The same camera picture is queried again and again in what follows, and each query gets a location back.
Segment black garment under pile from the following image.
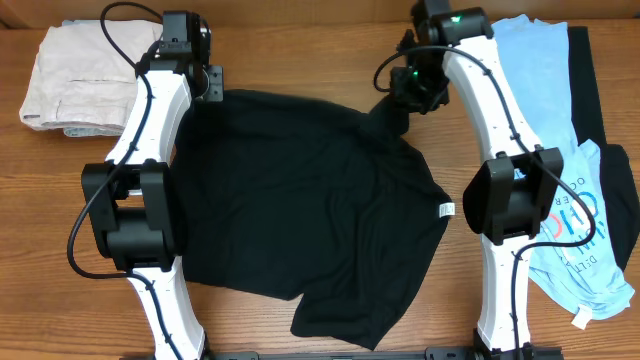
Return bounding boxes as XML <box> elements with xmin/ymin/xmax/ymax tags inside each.
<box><xmin>568</xmin><ymin>26</ymin><xmax>639</xmax><ymax>269</ymax></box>

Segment black t-shirt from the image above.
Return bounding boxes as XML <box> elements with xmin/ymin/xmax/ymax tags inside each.
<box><xmin>171</xmin><ymin>90</ymin><xmax>450</xmax><ymax>349</ymax></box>

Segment light blue printed t-shirt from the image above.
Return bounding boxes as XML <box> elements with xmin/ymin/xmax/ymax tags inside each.
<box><xmin>492</xmin><ymin>15</ymin><xmax>635</xmax><ymax>329</ymax></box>

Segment folded beige pants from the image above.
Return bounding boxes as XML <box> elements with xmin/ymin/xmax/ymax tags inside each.
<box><xmin>19</xmin><ymin>20</ymin><xmax>137</xmax><ymax>133</ymax></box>

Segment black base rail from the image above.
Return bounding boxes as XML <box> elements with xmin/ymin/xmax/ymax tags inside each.
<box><xmin>203</xmin><ymin>347</ymin><xmax>564</xmax><ymax>360</ymax></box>

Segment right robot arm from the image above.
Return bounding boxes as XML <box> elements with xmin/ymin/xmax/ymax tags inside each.
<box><xmin>389</xmin><ymin>1</ymin><xmax>563</xmax><ymax>359</ymax></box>

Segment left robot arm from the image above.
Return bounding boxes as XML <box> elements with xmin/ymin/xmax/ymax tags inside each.
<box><xmin>67</xmin><ymin>11</ymin><xmax>223</xmax><ymax>359</ymax></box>

